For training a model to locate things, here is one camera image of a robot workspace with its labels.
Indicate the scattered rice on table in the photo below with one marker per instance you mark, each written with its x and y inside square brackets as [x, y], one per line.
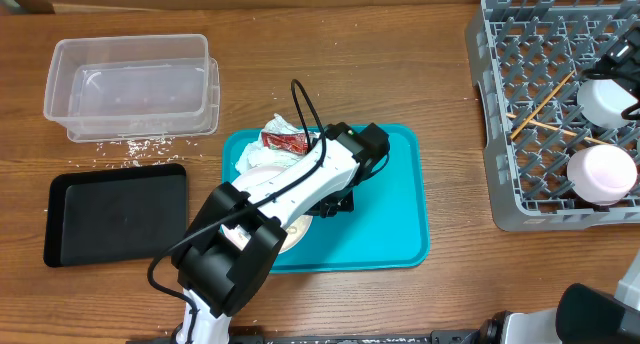
[132, 153]

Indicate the clear plastic container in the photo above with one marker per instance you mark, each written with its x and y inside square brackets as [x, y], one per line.
[133, 87]

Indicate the red snack wrapper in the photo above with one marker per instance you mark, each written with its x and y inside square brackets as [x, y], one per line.
[293, 143]

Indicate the grey-white bowl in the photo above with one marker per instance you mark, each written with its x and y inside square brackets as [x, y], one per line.
[603, 102]

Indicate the wooden chopstick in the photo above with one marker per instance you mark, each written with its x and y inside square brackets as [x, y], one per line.
[557, 129]
[542, 104]

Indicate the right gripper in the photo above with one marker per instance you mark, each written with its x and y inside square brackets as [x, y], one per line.
[621, 62]

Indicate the teal serving tray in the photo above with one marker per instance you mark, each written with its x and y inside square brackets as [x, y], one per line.
[388, 227]

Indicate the grey dishwasher rack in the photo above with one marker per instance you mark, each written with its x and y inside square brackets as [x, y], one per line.
[519, 50]

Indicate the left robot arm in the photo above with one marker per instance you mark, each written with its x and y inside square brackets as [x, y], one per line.
[232, 244]

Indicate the crumpled white napkin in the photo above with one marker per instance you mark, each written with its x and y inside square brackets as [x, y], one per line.
[255, 154]

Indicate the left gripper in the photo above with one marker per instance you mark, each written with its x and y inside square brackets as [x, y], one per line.
[347, 202]

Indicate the small pink bowl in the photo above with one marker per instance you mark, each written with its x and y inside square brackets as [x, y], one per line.
[602, 174]

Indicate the black plastic tray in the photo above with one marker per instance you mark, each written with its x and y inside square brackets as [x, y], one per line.
[115, 215]

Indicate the large white plate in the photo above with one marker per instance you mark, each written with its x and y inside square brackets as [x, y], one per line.
[295, 232]

